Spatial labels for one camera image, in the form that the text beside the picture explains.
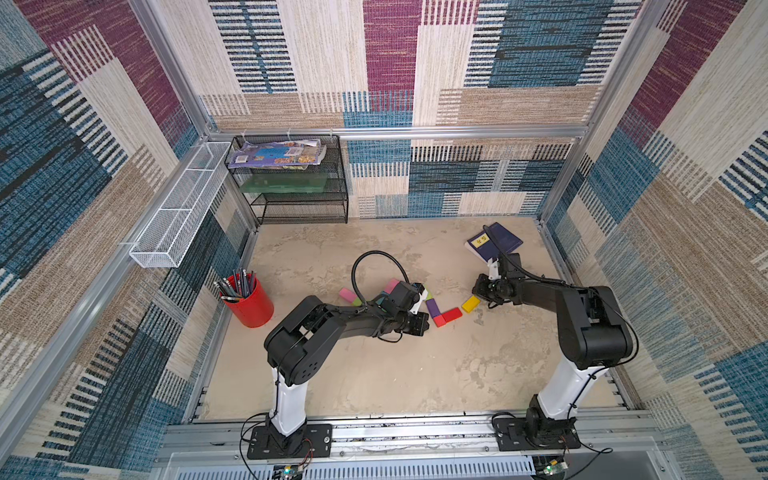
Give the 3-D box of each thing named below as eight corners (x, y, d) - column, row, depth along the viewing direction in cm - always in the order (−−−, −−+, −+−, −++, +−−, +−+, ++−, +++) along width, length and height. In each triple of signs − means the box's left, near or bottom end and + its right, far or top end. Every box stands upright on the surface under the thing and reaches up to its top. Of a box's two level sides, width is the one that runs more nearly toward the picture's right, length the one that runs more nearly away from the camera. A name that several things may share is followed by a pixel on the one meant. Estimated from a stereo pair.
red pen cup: (239, 328, 95) (216, 301, 82) (249, 298, 102) (229, 269, 89) (269, 328, 95) (250, 301, 82) (277, 298, 102) (260, 269, 89)
